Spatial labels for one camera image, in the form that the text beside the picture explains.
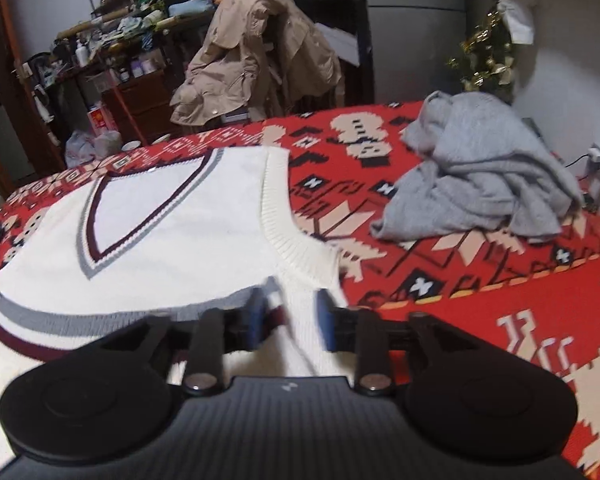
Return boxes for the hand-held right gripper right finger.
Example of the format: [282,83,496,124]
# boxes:
[316,290,545,395]

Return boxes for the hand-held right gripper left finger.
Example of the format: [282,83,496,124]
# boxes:
[89,290,276,395]

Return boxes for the white knit vest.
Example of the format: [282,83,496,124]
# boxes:
[0,146,351,471]

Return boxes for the red patterned blanket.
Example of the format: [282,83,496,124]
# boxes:
[0,100,600,480]

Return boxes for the grey knit sweater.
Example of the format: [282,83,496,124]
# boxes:
[370,91,586,245]

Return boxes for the white plastic bag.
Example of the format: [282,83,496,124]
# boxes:
[64,129,123,168]

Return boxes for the wooden drawer cabinet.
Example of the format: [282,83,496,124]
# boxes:
[102,70,186,143]

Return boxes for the red and white box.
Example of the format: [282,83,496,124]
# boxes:
[87,102,118,136]

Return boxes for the beige jacket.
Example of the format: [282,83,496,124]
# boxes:
[170,0,342,126]

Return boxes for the white cardboard box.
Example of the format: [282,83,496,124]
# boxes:
[314,22,361,66]

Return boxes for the grey refrigerator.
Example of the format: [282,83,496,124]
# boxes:
[360,0,468,108]

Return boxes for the small Christmas tree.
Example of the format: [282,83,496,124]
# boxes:
[445,5,516,103]

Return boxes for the pale blue folded towel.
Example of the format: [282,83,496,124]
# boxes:
[169,0,216,18]

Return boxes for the cluttered metal shelf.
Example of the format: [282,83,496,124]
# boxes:
[55,0,171,81]

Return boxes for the white hanging cloth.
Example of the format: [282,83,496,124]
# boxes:
[497,0,536,46]

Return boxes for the red broom handle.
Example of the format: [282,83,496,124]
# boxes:
[112,90,148,146]

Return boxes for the wooden door frame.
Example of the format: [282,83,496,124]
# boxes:
[0,0,66,201]

